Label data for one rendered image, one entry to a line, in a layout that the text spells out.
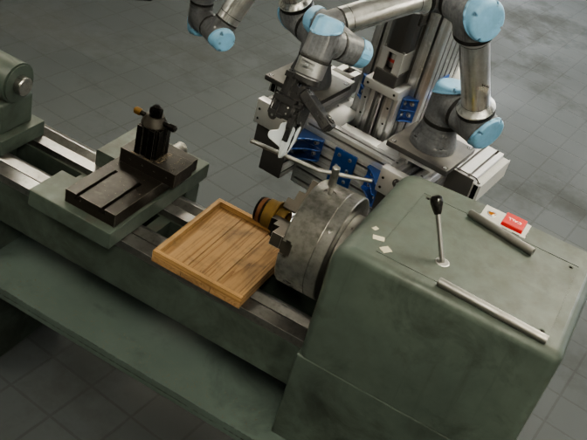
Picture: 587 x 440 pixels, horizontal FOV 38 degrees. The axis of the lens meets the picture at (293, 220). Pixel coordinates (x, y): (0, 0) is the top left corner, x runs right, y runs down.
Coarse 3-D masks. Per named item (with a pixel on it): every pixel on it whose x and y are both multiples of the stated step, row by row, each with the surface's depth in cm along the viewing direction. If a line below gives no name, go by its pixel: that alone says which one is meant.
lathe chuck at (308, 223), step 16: (320, 192) 230; (336, 192) 232; (352, 192) 235; (304, 208) 227; (320, 208) 227; (336, 208) 227; (304, 224) 226; (320, 224) 225; (288, 240) 227; (304, 240) 225; (288, 256) 228; (304, 256) 226; (288, 272) 231; (304, 272) 228
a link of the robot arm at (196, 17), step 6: (192, 6) 272; (198, 6) 270; (204, 6) 271; (210, 6) 272; (192, 12) 273; (198, 12) 271; (204, 12) 271; (210, 12) 271; (192, 18) 273; (198, 18) 270; (192, 24) 275; (198, 24) 270; (192, 30) 276; (198, 30) 271; (198, 36) 277
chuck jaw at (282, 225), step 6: (276, 216) 239; (270, 222) 238; (276, 222) 236; (282, 222) 237; (288, 222) 239; (270, 228) 239; (276, 228) 235; (282, 228) 234; (270, 234) 236; (276, 234) 230; (282, 234) 230; (270, 240) 231; (276, 240) 230; (282, 240) 230; (276, 246) 231; (282, 246) 228; (288, 246) 228; (282, 252) 229; (288, 252) 228
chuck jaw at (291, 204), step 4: (312, 184) 242; (316, 184) 242; (308, 188) 242; (312, 188) 242; (300, 192) 242; (308, 192) 242; (296, 196) 242; (300, 196) 242; (304, 196) 242; (288, 200) 242; (292, 200) 242; (296, 200) 242; (300, 200) 242; (284, 204) 242; (288, 204) 242; (292, 204) 242; (296, 204) 242; (300, 204) 241; (288, 208) 242; (292, 208) 242; (296, 208) 241
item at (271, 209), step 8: (264, 200) 243; (272, 200) 243; (256, 208) 242; (264, 208) 241; (272, 208) 241; (280, 208) 242; (256, 216) 242; (264, 216) 241; (272, 216) 240; (280, 216) 241; (288, 216) 245; (264, 224) 242
